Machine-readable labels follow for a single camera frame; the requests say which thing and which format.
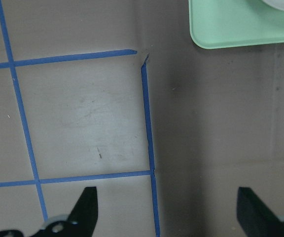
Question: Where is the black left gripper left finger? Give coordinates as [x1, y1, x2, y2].
[0, 186, 99, 237]

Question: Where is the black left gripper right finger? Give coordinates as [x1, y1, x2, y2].
[236, 187, 284, 237]

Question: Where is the brown paper table cover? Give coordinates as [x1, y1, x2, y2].
[0, 0, 284, 237]

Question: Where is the light green tray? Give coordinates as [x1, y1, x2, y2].
[188, 0, 284, 49]

